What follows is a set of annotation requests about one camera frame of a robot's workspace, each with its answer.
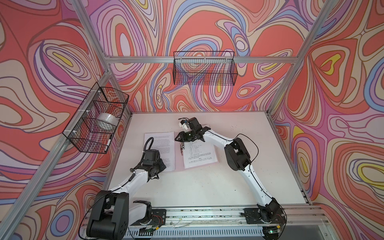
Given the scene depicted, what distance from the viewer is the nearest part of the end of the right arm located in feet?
2.69

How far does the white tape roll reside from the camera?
718 millimetres

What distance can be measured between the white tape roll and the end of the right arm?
1.23ft
